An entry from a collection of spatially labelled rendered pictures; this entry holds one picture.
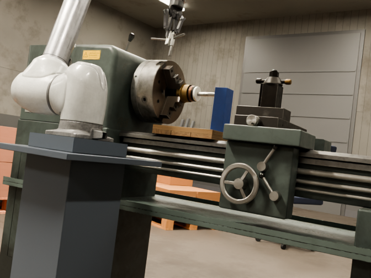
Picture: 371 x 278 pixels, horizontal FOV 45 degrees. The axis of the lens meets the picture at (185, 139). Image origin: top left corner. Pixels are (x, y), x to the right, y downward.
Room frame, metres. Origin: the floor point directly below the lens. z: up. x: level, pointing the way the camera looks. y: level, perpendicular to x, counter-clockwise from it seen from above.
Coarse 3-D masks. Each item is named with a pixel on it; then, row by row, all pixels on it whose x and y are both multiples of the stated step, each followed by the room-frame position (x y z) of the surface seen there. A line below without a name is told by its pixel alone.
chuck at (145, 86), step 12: (156, 60) 2.17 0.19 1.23; (168, 60) 2.15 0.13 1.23; (144, 72) 2.10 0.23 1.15; (156, 72) 2.07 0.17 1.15; (180, 72) 2.25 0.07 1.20; (144, 84) 2.07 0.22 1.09; (156, 84) 2.08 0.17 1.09; (156, 96) 2.09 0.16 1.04; (144, 108) 2.11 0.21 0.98; (156, 108) 2.10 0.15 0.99; (180, 108) 2.29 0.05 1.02; (156, 120) 2.17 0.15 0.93; (168, 120) 2.20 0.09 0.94
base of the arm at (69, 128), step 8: (64, 120) 1.56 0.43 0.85; (64, 128) 1.55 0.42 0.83; (72, 128) 1.54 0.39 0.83; (80, 128) 1.54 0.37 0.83; (88, 128) 1.56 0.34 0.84; (96, 128) 1.58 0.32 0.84; (72, 136) 1.50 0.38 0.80; (80, 136) 1.51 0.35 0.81; (88, 136) 1.54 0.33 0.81; (96, 136) 1.55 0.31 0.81; (104, 136) 1.56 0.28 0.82
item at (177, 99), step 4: (168, 96) 2.15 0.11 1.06; (168, 100) 2.14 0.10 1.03; (172, 100) 2.13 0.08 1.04; (176, 100) 2.12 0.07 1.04; (180, 100) 2.12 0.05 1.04; (164, 104) 2.14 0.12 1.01; (168, 104) 2.13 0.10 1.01; (172, 104) 2.12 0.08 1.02; (176, 104) 2.13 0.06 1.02; (180, 104) 2.13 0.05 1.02; (164, 108) 2.13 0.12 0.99; (168, 108) 2.12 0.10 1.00; (172, 108) 2.12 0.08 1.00; (176, 108) 2.14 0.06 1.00; (164, 112) 2.12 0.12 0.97; (168, 112) 2.12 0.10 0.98; (172, 112) 2.15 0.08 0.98; (160, 116) 2.14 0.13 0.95; (164, 116) 2.13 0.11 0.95; (168, 116) 2.12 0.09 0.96; (160, 120) 2.15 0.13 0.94
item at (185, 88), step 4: (184, 84) 2.13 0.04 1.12; (180, 88) 2.11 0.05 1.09; (184, 88) 2.10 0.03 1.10; (188, 88) 2.10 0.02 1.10; (192, 88) 2.09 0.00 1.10; (176, 92) 2.13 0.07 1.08; (180, 92) 2.10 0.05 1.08; (184, 92) 2.10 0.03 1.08; (188, 92) 2.09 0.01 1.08; (192, 92) 2.08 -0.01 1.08; (180, 96) 2.11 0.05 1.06; (184, 96) 2.10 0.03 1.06; (188, 96) 2.10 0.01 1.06; (192, 96) 2.09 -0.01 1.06; (184, 100) 2.12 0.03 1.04; (188, 100) 2.12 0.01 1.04; (192, 100) 2.11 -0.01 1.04
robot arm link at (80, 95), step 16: (80, 64) 1.57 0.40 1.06; (64, 80) 1.57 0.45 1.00; (80, 80) 1.54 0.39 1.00; (96, 80) 1.57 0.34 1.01; (64, 96) 1.56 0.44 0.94; (80, 96) 1.54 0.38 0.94; (96, 96) 1.56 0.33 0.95; (64, 112) 1.56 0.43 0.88; (80, 112) 1.54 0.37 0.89; (96, 112) 1.57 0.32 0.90
